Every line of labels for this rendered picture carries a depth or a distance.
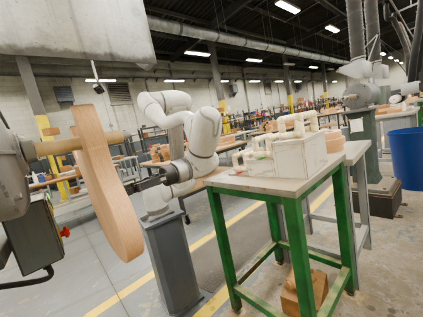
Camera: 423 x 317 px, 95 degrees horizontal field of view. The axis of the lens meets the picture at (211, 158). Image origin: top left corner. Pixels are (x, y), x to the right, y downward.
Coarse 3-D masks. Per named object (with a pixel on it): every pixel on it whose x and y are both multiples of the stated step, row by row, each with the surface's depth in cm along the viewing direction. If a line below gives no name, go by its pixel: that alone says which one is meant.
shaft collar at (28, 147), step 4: (28, 140) 41; (32, 140) 41; (20, 144) 39; (24, 144) 40; (28, 144) 40; (32, 144) 40; (24, 148) 39; (28, 148) 40; (32, 148) 40; (24, 152) 39; (28, 152) 40; (32, 152) 40; (36, 152) 40; (24, 156) 39; (28, 156) 40; (32, 156) 40; (36, 156) 41; (28, 160) 40; (32, 160) 41; (36, 160) 42
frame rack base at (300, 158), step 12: (324, 132) 97; (276, 144) 88; (288, 144) 84; (300, 144) 81; (312, 144) 86; (324, 144) 97; (276, 156) 90; (288, 156) 86; (300, 156) 82; (312, 156) 86; (324, 156) 96; (276, 168) 91; (288, 168) 87; (300, 168) 83; (312, 168) 85
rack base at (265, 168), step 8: (248, 160) 102; (256, 160) 98; (264, 160) 95; (272, 160) 92; (248, 168) 103; (256, 168) 100; (264, 168) 96; (272, 168) 93; (256, 176) 101; (264, 176) 97; (272, 176) 94
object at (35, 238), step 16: (32, 208) 55; (48, 208) 58; (16, 224) 53; (32, 224) 55; (48, 224) 58; (16, 240) 53; (32, 240) 55; (48, 240) 58; (16, 256) 53; (32, 256) 55; (48, 256) 58; (32, 272) 55; (48, 272) 61; (0, 288) 51
